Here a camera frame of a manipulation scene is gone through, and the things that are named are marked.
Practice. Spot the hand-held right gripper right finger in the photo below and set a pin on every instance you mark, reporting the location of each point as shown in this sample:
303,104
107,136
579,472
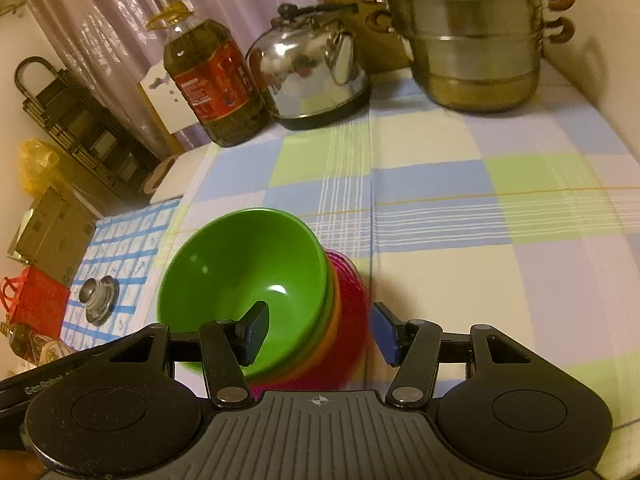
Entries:
385,332

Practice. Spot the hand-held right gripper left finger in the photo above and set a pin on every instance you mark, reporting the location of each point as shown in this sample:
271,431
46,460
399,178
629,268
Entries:
252,335

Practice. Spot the orange bowl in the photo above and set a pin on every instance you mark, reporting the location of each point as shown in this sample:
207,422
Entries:
305,369

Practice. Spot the green bowl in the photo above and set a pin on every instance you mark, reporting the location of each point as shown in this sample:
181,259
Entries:
328,300
240,270

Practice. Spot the red bag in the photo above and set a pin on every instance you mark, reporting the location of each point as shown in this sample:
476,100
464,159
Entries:
35,302

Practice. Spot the small metal knob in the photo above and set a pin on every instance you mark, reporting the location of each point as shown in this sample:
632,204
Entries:
99,300

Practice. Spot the checked tablecloth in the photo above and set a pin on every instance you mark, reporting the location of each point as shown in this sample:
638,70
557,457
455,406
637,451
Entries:
450,210

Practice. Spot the blue checked towel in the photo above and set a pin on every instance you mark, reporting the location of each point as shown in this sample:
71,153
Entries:
135,240

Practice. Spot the cardboard box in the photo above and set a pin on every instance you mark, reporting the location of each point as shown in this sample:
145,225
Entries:
55,235

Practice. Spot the yellow plastic bag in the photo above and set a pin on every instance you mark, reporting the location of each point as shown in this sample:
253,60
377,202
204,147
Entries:
37,165

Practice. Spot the black folding rack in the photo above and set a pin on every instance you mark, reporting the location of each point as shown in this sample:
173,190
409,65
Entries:
85,130

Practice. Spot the cooking oil bottle red label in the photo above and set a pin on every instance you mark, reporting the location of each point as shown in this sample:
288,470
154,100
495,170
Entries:
215,75

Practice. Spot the steel kettle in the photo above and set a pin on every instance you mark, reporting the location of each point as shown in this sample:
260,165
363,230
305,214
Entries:
305,75

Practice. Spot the steel steamer pot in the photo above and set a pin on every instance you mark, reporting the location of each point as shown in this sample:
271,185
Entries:
475,45

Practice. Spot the pale curtain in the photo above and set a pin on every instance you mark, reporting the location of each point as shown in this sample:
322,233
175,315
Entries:
110,10

